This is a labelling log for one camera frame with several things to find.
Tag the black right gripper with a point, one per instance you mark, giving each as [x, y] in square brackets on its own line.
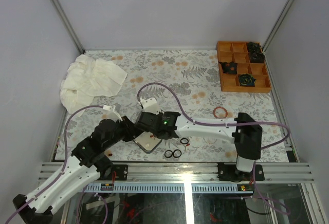
[160, 114]

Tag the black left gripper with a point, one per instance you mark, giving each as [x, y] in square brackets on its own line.
[128, 125]

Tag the cream and navy jewelry box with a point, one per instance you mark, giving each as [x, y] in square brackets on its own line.
[144, 138]

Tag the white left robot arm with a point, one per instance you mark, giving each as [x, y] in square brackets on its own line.
[87, 162]

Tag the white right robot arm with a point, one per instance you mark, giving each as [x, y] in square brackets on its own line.
[242, 131]

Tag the floral table mat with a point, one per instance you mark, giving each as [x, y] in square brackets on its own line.
[178, 80]

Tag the orange-red bangle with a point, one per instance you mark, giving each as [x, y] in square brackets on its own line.
[220, 112]

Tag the white crumpled cloth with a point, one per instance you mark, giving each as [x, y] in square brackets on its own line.
[88, 78]

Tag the dark fabric flower orange dots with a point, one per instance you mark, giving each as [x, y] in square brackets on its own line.
[229, 67]

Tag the dark green fabric flower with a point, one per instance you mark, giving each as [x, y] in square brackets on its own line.
[246, 80]

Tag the orange divided tray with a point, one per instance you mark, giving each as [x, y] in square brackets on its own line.
[237, 52]

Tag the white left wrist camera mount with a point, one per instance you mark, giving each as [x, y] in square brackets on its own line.
[111, 113]

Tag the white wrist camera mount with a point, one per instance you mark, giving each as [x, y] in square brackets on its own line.
[150, 106]
[111, 113]

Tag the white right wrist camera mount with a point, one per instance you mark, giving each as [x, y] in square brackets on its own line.
[150, 106]

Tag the aluminium rail frame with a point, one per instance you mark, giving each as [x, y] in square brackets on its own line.
[162, 177]

